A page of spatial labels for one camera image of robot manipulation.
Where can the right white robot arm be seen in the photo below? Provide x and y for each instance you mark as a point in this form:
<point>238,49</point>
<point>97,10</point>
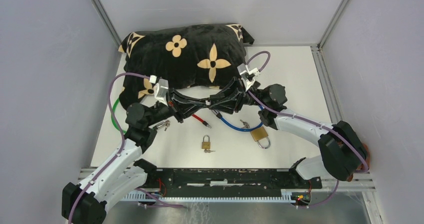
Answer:
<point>342,154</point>

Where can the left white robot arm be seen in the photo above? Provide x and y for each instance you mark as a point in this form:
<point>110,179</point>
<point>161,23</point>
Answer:
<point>89,201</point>

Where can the red cable lock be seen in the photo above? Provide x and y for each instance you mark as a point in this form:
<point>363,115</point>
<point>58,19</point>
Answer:
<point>205,123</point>

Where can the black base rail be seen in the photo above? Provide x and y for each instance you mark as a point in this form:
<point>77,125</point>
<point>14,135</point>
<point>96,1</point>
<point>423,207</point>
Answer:
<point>228,185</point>

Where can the silver keys on table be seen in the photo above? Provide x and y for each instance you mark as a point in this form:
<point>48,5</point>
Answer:
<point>162,125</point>

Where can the black floral pillow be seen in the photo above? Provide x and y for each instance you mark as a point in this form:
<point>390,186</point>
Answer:
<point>197,55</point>

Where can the brown cloth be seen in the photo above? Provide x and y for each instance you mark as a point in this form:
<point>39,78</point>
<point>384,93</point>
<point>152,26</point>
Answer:
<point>367,153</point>

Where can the blue lock keys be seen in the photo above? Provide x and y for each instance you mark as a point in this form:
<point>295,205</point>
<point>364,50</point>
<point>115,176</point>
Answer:
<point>245,124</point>

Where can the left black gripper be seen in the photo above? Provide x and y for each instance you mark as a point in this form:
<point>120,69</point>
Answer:
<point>184,110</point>

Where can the large brass padlock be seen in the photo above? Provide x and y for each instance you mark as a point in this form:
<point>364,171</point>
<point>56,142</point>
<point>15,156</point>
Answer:
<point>260,134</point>

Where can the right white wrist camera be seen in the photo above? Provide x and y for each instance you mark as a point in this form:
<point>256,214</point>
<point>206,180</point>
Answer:
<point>248,77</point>

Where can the small brass padlock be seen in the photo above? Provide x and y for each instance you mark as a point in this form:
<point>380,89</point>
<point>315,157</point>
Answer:
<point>206,144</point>

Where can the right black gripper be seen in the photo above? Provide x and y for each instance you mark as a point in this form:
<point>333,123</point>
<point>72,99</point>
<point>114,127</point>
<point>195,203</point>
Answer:
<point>229,106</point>

